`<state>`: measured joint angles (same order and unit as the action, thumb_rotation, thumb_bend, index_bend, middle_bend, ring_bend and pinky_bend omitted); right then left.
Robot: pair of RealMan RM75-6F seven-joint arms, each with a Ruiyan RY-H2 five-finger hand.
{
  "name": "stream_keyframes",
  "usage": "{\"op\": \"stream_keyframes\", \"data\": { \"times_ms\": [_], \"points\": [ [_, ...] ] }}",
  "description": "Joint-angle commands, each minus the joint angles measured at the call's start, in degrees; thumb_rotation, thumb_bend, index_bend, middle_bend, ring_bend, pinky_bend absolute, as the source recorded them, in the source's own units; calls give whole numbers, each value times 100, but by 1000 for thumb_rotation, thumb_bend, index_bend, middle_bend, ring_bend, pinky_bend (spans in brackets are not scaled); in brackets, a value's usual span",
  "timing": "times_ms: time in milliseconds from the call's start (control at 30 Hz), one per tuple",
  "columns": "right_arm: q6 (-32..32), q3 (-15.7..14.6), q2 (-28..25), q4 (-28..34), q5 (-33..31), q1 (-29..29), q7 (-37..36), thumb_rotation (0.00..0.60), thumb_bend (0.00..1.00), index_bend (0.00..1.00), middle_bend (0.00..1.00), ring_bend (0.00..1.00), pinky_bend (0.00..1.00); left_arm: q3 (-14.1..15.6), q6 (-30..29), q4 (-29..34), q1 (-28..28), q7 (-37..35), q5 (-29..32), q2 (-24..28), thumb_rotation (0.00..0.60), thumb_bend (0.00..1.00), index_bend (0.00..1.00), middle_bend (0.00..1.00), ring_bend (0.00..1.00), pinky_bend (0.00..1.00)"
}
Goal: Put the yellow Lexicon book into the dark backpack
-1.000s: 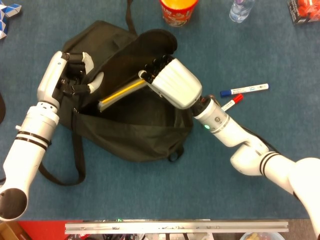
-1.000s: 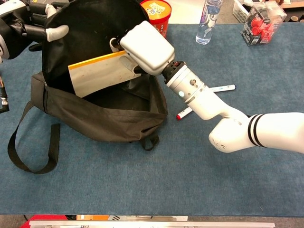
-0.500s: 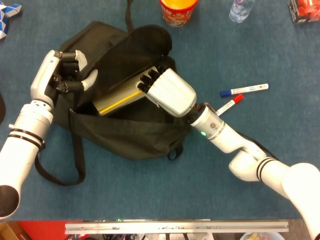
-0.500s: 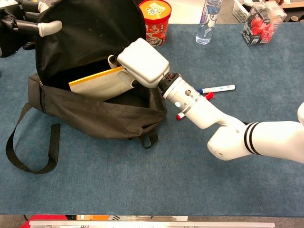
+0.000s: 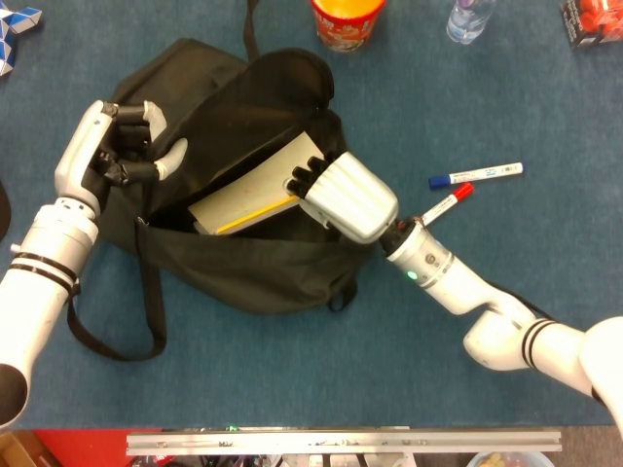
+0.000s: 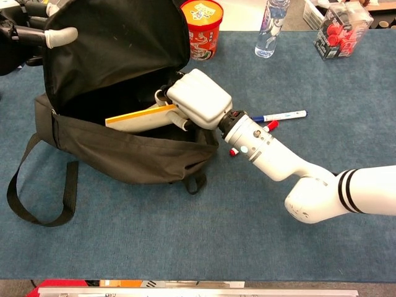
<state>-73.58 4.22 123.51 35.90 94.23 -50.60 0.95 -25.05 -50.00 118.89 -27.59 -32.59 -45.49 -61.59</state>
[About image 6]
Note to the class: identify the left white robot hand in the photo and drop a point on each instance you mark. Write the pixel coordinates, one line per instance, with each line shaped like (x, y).
(28, 35)

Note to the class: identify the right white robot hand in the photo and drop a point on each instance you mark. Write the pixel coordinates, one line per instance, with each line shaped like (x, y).
(201, 99)

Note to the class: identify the white and yellow booklet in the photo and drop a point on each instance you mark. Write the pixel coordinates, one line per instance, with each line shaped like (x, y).
(139, 119)

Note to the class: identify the black fabric backpack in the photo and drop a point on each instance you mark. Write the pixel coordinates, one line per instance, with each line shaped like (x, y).
(123, 154)

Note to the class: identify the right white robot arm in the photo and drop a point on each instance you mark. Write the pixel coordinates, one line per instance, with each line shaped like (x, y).
(278, 157)

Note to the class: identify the red instant noodle cup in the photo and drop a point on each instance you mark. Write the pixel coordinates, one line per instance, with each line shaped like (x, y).
(205, 31)

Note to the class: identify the red capped white marker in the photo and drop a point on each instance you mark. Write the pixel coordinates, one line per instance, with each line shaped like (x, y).
(272, 125)

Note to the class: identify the blue capped white marker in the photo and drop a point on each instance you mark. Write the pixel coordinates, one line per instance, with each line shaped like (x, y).
(284, 116)

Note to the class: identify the clear plastic water bottle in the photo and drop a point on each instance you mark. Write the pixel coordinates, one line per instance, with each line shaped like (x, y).
(266, 43)

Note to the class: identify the blue felt table cover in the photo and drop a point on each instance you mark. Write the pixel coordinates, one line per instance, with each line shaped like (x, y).
(216, 232)

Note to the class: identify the white plastic basket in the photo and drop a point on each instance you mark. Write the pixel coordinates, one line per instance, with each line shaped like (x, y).
(311, 14)

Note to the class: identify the clear box of red parts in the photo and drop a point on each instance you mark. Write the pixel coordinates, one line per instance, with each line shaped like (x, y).
(337, 37)

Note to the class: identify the red flat object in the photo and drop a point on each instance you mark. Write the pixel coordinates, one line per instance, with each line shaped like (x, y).
(55, 283)

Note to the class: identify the aluminium profile rail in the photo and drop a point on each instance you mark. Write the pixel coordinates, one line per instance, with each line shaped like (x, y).
(198, 291)

